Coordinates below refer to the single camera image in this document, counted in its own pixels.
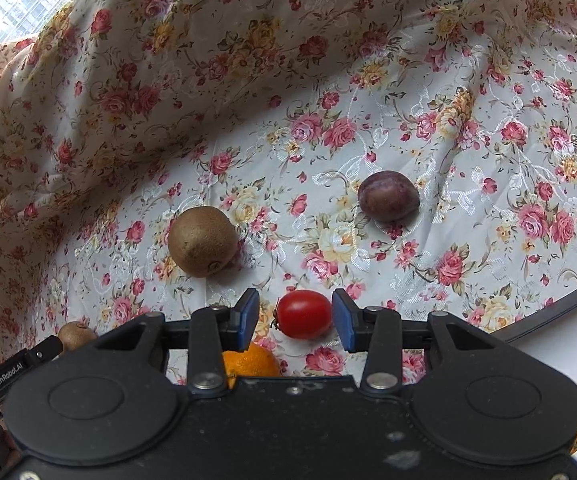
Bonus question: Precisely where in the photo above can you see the orange tangerine with stem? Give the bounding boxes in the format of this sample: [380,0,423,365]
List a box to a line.
[222,344,281,389]

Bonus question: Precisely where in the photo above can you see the red cherry tomato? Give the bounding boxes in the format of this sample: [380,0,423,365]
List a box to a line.
[275,289,333,340]

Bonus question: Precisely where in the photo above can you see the brown kiwi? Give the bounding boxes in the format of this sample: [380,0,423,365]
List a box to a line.
[57,321,98,352]
[168,206,238,278]

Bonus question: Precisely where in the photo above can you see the far dark plum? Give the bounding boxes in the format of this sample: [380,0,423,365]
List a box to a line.
[358,170,421,223]

